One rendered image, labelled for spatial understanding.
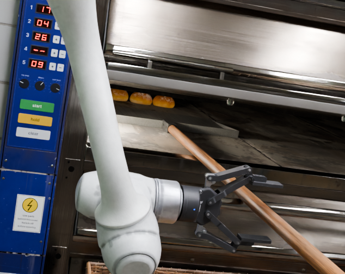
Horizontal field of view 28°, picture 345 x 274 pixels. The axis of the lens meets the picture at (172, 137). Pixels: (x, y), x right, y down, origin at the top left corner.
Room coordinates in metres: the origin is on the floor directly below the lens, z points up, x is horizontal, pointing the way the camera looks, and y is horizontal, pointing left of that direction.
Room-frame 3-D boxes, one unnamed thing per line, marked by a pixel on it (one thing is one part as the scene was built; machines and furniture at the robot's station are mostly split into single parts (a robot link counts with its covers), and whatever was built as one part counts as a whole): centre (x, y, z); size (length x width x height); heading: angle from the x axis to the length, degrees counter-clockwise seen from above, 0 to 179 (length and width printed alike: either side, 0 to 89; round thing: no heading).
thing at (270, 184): (1.42, -0.21, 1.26); 0.07 x 0.03 x 0.01; 104
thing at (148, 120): (2.56, 0.08, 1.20); 0.55 x 0.36 x 0.03; 105
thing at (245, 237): (1.42, -0.21, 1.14); 0.07 x 0.03 x 0.01; 104
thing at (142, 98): (2.95, 0.16, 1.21); 0.10 x 0.07 x 0.05; 99
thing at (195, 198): (1.39, -0.08, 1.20); 0.09 x 0.07 x 0.08; 104
